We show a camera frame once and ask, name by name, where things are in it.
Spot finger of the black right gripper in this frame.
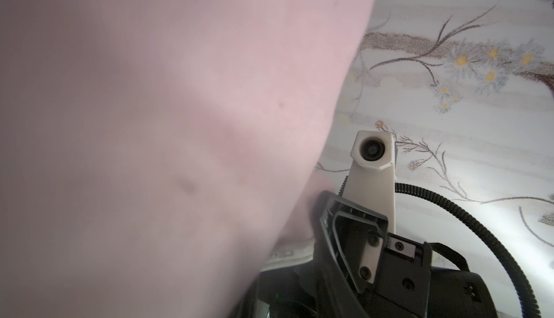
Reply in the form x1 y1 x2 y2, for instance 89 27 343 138
312 191 389 317

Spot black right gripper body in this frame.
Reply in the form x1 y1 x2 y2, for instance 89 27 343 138
259 234 498 317

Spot pink cartoon pillow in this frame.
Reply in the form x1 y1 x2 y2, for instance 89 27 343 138
1 0 375 317

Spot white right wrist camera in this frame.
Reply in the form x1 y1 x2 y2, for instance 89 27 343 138
342 130 397 234

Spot black corrugated cable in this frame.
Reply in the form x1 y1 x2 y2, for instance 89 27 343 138
394 182 542 318

